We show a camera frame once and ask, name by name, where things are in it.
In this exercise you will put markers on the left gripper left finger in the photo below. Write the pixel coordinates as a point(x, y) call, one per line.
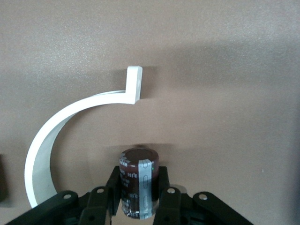
point(93, 206)

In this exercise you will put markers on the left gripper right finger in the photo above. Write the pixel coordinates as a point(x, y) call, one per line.
point(187, 211)

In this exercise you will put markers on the capacitor with grey stripe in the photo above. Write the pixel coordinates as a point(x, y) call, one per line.
point(131, 178)

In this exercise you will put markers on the white curved plastic bracket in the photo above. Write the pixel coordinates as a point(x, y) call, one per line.
point(35, 164)

